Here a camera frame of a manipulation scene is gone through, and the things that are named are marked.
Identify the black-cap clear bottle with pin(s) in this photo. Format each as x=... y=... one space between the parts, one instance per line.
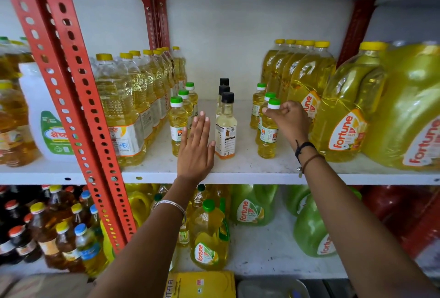
x=226 y=132
x=221 y=91
x=224 y=81

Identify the grey plastic container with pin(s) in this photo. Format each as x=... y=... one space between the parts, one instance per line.
x=271 y=289

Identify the person's left little finger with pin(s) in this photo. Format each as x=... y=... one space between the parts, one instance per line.
x=184 y=139

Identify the huge yellow oil canister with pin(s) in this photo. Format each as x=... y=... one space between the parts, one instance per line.
x=409 y=101

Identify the white shelf board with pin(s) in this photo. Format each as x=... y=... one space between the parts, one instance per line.
x=240 y=170
x=268 y=253

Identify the tall yellow-cap oil jug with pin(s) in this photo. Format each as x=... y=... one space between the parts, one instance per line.
x=279 y=67
x=268 y=64
x=316 y=74
x=297 y=67
x=288 y=70

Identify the row of yellow-cap oil bottles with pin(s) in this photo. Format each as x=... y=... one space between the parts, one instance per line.
x=123 y=115

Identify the person's left hand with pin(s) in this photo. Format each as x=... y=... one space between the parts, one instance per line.
x=194 y=160

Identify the red oil jugs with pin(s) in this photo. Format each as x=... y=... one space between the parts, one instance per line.
x=402 y=211

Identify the white jug with green label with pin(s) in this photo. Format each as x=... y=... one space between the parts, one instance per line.
x=37 y=101

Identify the large yellow-cap oil jug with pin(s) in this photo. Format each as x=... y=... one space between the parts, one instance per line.
x=347 y=108

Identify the silver bangle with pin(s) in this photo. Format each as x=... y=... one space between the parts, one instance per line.
x=172 y=203

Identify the yellow oil jug green cap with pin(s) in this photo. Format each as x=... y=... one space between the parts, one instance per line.
x=208 y=239

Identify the person's right thumb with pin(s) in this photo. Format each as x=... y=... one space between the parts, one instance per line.
x=268 y=112

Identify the person's left middle finger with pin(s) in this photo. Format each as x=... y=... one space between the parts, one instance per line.
x=200 y=127

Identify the person's right hand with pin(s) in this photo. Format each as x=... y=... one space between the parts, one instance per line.
x=292 y=120

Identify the slim green-cap oil bottle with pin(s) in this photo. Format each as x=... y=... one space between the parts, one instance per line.
x=199 y=195

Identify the amber oil bottle green cap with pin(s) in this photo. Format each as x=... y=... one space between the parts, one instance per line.
x=5 y=60

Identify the person's left thumb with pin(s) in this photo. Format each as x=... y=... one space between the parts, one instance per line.
x=211 y=152

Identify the person's left forearm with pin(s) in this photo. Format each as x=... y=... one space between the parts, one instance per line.
x=144 y=249

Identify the group of dark oil bottles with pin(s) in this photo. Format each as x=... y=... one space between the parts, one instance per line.
x=51 y=225

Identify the person's right forearm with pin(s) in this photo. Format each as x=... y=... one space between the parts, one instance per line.
x=350 y=232

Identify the red slotted shelf upright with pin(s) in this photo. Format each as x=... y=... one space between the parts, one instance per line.
x=72 y=67
x=156 y=19
x=357 y=26

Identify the small green-cap oil bottle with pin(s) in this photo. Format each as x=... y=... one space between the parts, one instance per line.
x=193 y=96
x=187 y=103
x=268 y=139
x=263 y=119
x=177 y=126
x=257 y=108

